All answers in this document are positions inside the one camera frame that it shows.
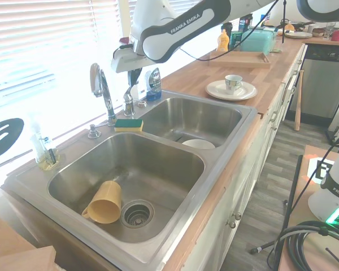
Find chrome gooseneck faucet spout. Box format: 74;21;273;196
89;63;117;126

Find clear drinking glass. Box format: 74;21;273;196
323;22;337;39

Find brown cardboard box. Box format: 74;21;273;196
0;207;58;271

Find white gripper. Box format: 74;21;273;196
111;46;148;87

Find blue dish soap bottle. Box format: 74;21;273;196
144;67;163;102

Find cream dinner plate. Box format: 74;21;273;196
205;79;258;102

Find yellow mustard bottle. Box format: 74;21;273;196
216;28;230;53

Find white ceramic bowl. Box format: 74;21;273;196
181;139;216;151

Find stainless steel double sink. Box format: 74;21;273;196
2;89;258;271

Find wooden serving tray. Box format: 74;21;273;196
207;50;272;69

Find yellow and green sponge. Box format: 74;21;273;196
114;118;145;133

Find white window blinds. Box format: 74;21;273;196
0;0;137;172

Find black slotted spatula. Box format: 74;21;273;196
0;117;25;160

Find coiled black cable bundle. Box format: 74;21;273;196
250;219;339;271

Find dark green box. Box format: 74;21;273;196
231;30;244;48

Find black and white marker tag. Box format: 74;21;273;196
307;157;337;185

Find teal plastic container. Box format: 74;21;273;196
240;27;279;55

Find clear spray bottle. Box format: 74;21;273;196
27;112;46;165

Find white kitchen cabinets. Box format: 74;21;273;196
206;45;307;271

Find chrome faucet lever handle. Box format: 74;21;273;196
123;84;137;117

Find black metal stand rod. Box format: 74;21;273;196
281;154;304;237

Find yellow plastic mug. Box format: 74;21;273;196
81;180;123;225

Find perforated metal drain strainer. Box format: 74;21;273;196
120;199;155;229

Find patterned ceramic teacup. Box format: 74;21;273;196
224;74;244;95

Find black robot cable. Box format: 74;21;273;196
177;0;281;62

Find stainless steel dishwasher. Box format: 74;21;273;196
288;43;339;120

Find stack of white plates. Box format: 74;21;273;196
282;30;313;40

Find black camera stand pole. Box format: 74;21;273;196
280;0;288;44

